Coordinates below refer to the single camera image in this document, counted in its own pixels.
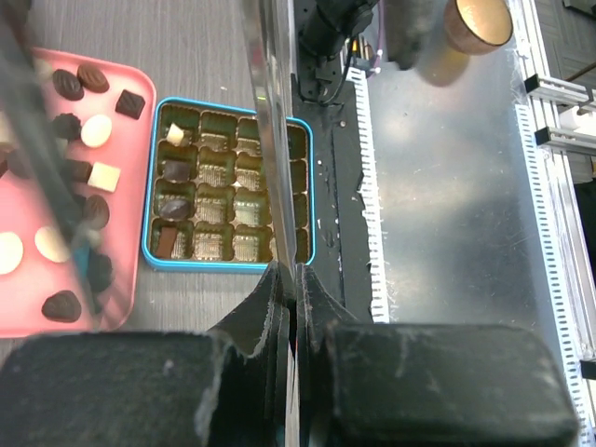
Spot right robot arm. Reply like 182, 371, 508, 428
299, 0, 378, 59

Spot gold plastic chocolate insert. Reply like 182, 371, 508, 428
147, 102, 311, 263

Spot stainless steel tongs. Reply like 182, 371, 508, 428
0, 0, 299, 327

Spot pink tray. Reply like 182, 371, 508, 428
0, 46, 157, 339

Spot blue chocolate tin box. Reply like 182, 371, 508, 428
140, 96, 317, 273

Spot white cable duct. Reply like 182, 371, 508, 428
347, 68, 390, 323

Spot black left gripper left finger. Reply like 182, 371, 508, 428
1, 263, 290, 446

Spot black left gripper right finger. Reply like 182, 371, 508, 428
295, 265, 579, 446

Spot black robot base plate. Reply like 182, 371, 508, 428
291, 1, 372, 322

